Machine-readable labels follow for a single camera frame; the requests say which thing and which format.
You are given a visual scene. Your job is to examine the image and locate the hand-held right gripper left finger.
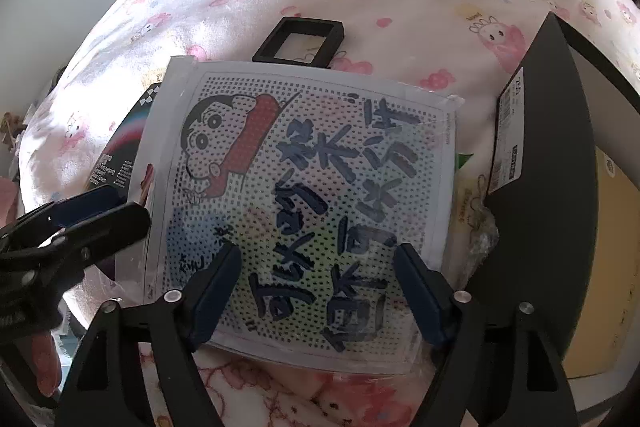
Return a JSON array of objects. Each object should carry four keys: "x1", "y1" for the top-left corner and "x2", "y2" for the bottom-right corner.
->
[{"x1": 54, "y1": 243, "x2": 243, "y2": 427}]

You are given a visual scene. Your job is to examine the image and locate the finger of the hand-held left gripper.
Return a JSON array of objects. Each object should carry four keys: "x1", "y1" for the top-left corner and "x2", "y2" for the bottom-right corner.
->
[
  {"x1": 0, "y1": 202, "x2": 152, "y2": 280},
  {"x1": 0, "y1": 184, "x2": 120, "y2": 249}
]

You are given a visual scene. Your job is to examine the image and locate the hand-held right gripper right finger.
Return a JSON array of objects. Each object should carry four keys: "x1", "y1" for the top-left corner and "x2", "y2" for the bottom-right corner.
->
[{"x1": 392, "y1": 243, "x2": 583, "y2": 427}]

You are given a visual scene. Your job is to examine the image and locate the dark rainbow print packet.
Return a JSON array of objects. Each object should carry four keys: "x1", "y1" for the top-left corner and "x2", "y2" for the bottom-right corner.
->
[{"x1": 90, "y1": 82, "x2": 163, "y2": 280}]

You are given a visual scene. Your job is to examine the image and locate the black storage box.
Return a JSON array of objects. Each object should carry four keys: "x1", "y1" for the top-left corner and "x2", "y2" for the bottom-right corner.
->
[{"x1": 467, "y1": 12, "x2": 640, "y2": 425}]

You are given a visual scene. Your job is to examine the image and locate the dotted cartoon print plastic bag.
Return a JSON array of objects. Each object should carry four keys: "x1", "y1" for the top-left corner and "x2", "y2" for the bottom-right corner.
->
[{"x1": 127, "y1": 55, "x2": 463, "y2": 375}]

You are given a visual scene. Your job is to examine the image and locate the person's left hand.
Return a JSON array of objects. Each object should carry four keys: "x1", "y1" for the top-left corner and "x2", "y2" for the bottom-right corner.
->
[{"x1": 22, "y1": 329, "x2": 65, "y2": 400}]

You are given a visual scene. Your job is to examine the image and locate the clear plastic wrapper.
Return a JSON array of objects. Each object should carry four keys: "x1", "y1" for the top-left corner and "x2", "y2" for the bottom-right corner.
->
[{"x1": 457, "y1": 167, "x2": 501, "y2": 268}]

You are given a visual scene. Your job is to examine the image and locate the small plush toy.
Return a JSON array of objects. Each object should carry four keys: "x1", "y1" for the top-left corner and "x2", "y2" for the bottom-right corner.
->
[{"x1": 0, "y1": 109, "x2": 26, "y2": 152}]

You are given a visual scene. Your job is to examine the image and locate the small black frame case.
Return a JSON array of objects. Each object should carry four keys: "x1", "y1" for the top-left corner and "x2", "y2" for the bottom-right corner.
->
[{"x1": 252, "y1": 18, "x2": 346, "y2": 68}]

